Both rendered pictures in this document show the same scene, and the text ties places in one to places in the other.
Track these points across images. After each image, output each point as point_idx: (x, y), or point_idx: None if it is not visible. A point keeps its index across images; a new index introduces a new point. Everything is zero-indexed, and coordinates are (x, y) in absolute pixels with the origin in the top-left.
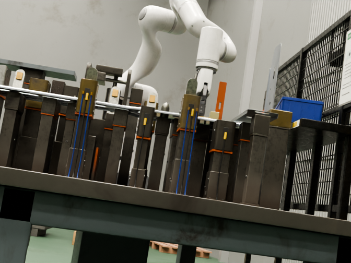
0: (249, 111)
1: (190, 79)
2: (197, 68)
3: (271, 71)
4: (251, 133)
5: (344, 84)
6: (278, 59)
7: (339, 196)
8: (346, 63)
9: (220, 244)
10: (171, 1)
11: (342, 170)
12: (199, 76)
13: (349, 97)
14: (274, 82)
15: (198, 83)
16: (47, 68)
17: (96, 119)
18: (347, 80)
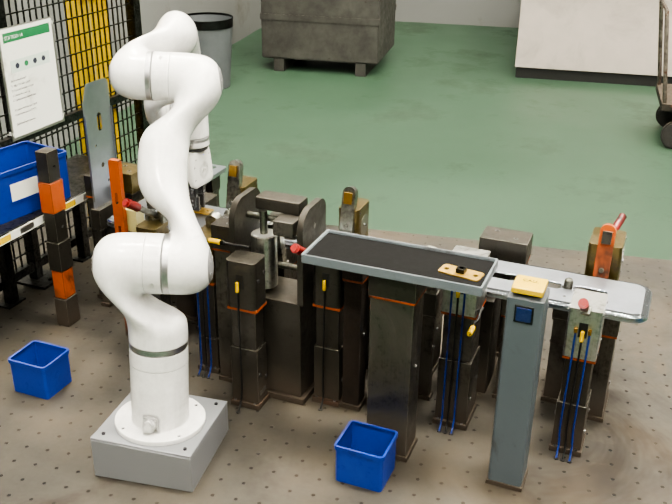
0: (218, 169)
1: (241, 161)
2: (207, 146)
3: (87, 120)
4: (217, 189)
5: (19, 109)
6: (105, 102)
7: (85, 233)
8: (12, 78)
9: None
10: (196, 43)
11: (82, 205)
12: (210, 156)
13: (36, 125)
14: (106, 134)
15: (210, 165)
16: (377, 240)
17: (295, 279)
18: (23, 103)
